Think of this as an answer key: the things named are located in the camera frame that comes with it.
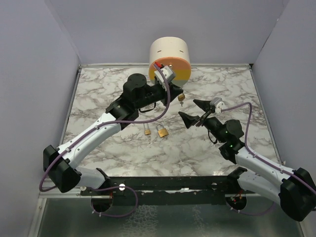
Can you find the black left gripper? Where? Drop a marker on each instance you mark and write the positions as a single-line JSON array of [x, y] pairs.
[[175, 91]]

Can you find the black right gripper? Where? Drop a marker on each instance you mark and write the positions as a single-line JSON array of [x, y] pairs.
[[205, 105]]

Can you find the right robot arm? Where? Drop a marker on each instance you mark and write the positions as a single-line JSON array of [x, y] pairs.
[[292, 189]]

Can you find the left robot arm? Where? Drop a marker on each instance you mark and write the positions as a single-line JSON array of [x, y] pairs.
[[61, 164]]

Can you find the round three-drawer storage box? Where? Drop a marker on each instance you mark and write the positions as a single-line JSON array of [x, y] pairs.
[[172, 52]]

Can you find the medium brass padlock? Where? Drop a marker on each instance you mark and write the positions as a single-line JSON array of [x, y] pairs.
[[162, 131]]

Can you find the small brass padlock long shackle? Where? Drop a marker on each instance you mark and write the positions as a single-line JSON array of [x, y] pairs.
[[147, 130]]

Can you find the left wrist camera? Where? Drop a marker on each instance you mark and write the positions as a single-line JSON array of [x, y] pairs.
[[163, 75]]

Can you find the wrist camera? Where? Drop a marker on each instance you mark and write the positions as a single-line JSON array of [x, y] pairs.
[[218, 103], [163, 75]]

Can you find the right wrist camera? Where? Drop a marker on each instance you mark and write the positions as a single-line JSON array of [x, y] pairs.
[[218, 103]]

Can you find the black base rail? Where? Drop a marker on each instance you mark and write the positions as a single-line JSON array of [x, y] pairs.
[[179, 190]]

